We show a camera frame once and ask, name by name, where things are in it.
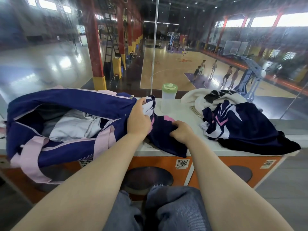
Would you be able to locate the person's left hand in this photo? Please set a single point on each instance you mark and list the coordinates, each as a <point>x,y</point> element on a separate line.
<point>137,119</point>

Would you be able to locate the person's right hand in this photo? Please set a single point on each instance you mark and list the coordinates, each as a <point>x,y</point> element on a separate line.
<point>184,132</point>

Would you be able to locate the person's left thumb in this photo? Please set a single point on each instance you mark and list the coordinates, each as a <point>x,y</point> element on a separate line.
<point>147,115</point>

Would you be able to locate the person's right thumb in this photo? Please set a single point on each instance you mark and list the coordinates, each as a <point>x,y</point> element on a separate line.
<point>177,123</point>

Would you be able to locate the navy pink printed shorts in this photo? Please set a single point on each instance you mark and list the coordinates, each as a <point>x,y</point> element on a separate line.
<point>163,139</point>

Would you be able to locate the person's left forearm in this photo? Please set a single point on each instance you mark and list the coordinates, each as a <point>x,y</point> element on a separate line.
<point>84,190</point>

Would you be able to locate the person's right forearm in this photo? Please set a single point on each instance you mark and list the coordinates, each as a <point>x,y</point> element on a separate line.
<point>228,190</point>

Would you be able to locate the clear bottle with green lid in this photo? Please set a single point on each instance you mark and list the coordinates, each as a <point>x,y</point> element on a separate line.
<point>168,101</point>

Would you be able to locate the white towel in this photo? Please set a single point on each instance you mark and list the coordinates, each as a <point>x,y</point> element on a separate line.
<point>191,97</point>

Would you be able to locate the white square code sticker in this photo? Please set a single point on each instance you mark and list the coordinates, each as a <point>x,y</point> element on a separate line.
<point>267,163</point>
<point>182,163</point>
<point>86,163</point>

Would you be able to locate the orange cabinet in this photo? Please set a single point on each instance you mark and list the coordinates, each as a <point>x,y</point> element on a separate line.
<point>158,162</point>

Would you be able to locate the yellow padded box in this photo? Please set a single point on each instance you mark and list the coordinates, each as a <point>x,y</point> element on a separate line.
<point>117,67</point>

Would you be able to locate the dark round pad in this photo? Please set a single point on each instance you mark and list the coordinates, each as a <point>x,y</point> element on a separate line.
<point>146,179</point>
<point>51,175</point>
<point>241,173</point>

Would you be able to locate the navy jersey with pink print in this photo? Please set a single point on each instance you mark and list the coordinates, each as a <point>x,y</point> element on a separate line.
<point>247,132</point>

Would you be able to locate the group of distant people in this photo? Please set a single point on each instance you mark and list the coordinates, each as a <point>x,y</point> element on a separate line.
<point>176,48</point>

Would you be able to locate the grey white garment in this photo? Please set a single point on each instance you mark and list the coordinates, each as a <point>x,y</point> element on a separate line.
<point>72,127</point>

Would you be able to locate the navy and pink duffel bag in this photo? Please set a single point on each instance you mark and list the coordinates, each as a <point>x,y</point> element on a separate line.
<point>72,99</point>

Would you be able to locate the distant basketball hoop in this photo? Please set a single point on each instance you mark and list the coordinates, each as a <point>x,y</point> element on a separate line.
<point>173,36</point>

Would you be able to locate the black metal ladder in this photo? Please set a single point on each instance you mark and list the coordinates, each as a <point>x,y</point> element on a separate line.
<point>110,38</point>

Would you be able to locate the person's grey jeans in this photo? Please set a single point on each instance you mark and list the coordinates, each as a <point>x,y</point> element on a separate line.
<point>173,209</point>

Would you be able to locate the red pillar with yellow base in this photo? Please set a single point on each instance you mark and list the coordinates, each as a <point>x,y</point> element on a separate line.
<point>95,45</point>
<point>121,33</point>

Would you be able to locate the blue basketball hoop stand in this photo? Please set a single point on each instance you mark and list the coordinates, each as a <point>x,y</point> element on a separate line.
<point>251,74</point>

